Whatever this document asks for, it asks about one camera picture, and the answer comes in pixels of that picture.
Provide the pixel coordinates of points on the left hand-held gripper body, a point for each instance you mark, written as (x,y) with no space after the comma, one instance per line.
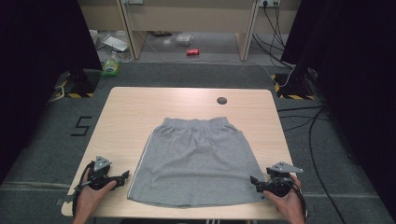
(101,174)

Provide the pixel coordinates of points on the green packet on floor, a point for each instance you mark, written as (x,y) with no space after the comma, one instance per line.
(110,66)

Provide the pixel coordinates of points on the clear plastic container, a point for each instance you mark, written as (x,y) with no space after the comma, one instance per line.
(184,39)

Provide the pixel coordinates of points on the person's right hand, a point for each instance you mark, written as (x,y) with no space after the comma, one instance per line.
(289,207)

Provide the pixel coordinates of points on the red can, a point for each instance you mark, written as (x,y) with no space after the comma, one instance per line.
(192,52)

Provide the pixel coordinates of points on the person's left hand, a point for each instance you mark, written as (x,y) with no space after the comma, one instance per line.
(88,202)

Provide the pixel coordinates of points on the white flat sheet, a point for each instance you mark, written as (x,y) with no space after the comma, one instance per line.
(115,43)

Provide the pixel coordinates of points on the dark round table grommet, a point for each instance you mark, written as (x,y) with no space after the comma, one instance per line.
(221,100)

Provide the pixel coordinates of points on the black curtain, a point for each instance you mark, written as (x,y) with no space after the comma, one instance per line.
(40,62)
(358,77)

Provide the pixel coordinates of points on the white wall socket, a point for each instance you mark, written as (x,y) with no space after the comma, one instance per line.
(133,1)
(269,2)

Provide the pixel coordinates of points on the black stand base striped tape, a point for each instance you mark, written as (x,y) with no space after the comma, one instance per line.
(82,82)
(292,87)

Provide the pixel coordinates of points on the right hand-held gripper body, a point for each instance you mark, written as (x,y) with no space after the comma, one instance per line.
(280,180)

